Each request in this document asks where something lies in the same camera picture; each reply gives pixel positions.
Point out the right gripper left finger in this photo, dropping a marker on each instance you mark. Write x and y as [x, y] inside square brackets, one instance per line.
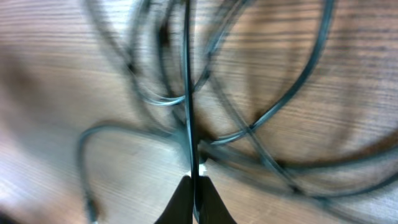
[179, 209]

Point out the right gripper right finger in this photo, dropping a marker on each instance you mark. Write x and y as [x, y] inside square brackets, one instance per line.
[213, 210]

